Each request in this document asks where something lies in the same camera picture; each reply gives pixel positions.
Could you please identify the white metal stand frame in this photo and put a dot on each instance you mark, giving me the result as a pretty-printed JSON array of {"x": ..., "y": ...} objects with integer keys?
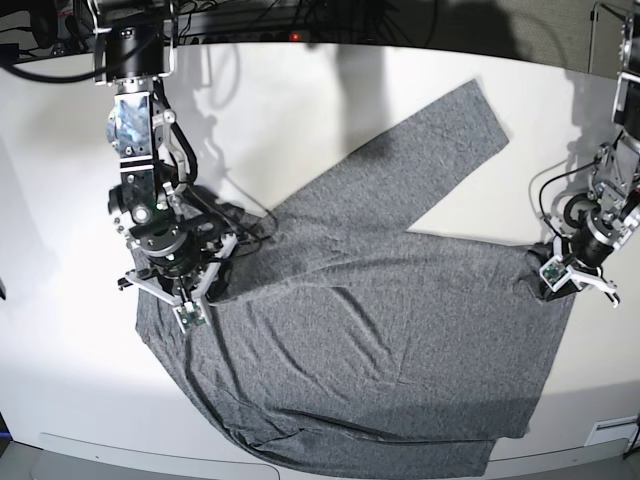
[{"x": 614, "y": 39}]

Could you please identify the black power strip red light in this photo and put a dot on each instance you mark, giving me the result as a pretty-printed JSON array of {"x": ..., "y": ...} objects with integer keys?
[{"x": 286, "y": 36}]

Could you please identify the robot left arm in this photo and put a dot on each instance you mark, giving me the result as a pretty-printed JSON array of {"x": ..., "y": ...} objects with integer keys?
[{"x": 613, "y": 178}]

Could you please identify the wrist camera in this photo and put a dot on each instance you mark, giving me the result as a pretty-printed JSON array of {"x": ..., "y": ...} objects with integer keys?
[
  {"x": 554, "y": 273},
  {"x": 189, "y": 315}
]

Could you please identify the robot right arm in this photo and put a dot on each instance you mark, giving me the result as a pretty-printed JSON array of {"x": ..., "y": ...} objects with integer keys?
[{"x": 136, "y": 44}]

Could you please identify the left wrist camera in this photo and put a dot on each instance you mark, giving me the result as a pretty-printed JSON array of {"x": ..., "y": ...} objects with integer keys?
[{"x": 554, "y": 273}]

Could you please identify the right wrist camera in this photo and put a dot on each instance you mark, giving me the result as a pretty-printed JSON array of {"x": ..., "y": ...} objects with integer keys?
[{"x": 189, "y": 315}]

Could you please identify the grey long-sleeve T-shirt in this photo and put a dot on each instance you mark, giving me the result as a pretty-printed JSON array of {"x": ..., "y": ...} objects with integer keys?
[{"x": 350, "y": 346}]

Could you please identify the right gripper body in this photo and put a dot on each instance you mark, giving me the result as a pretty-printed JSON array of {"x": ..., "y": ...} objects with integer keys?
[{"x": 174, "y": 261}]

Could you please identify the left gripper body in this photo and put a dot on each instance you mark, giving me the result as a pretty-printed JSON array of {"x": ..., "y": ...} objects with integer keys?
[{"x": 585, "y": 252}]

